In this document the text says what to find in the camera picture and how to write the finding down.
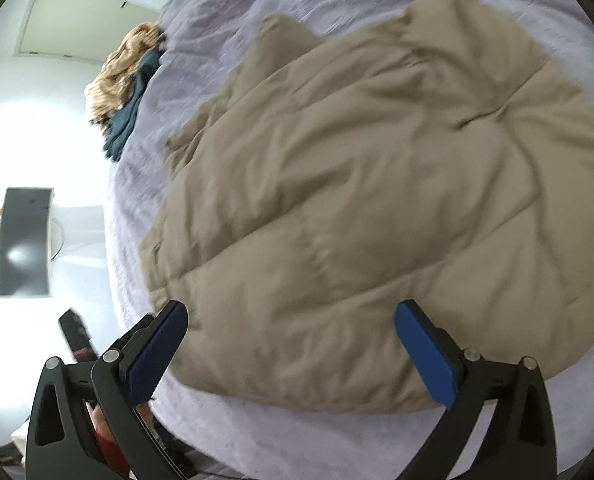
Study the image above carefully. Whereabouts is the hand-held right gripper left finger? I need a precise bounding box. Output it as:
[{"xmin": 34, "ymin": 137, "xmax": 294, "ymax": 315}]
[{"xmin": 24, "ymin": 300, "xmax": 188, "ymax": 480}]

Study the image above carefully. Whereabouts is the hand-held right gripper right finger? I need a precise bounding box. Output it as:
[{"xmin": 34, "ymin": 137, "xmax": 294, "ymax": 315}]
[{"xmin": 394, "ymin": 300, "xmax": 560, "ymax": 480}]

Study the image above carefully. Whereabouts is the beige puffer jacket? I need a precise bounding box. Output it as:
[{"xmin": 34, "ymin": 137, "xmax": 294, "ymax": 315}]
[{"xmin": 139, "ymin": 0, "xmax": 594, "ymax": 415}]

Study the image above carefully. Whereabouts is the person's left hand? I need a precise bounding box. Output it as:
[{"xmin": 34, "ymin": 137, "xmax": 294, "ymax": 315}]
[{"xmin": 88, "ymin": 401, "xmax": 110, "ymax": 443}]

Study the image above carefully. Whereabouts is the teal garment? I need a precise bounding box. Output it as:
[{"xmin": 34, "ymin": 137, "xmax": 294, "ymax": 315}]
[{"xmin": 102, "ymin": 49, "xmax": 164, "ymax": 162}]

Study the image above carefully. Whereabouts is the beige striped cloth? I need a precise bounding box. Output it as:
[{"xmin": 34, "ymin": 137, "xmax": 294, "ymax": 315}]
[{"xmin": 84, "ymin": 22, "xmax": 166, "ymax": 128}]

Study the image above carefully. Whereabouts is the white door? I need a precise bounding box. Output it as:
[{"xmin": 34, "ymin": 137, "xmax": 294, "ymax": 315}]
[{"xmin": 14, "ymin": 0, "xmax": 160, "ymax": 63}]

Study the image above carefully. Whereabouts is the wall-mounted television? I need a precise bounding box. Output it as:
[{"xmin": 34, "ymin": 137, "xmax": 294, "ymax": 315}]
[{"xmin": 0, "ymin": 186, "xmax": 56, "ymax": 298}]

